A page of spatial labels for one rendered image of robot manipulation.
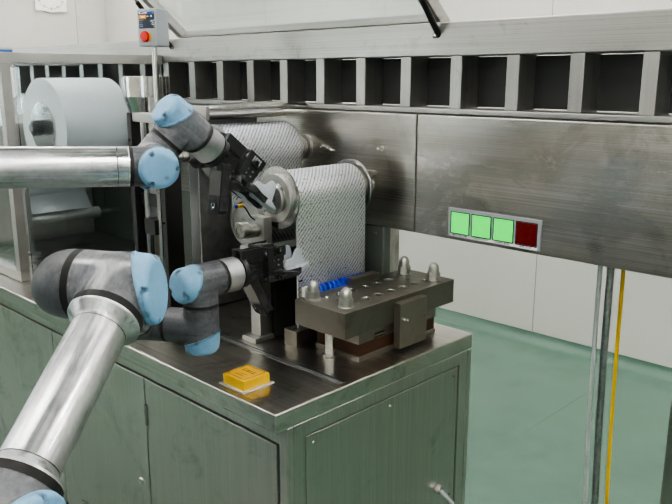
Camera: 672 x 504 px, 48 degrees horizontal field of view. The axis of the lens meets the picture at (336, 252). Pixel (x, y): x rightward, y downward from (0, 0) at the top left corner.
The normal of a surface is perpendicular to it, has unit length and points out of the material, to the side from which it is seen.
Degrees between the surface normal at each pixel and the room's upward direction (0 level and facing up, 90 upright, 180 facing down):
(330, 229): 90
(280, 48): 90
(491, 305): 90
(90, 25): 90
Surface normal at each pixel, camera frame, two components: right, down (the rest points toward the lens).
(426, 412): 0.71, 0.16
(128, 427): -0.70, 0.16
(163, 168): 0.33, 0.21
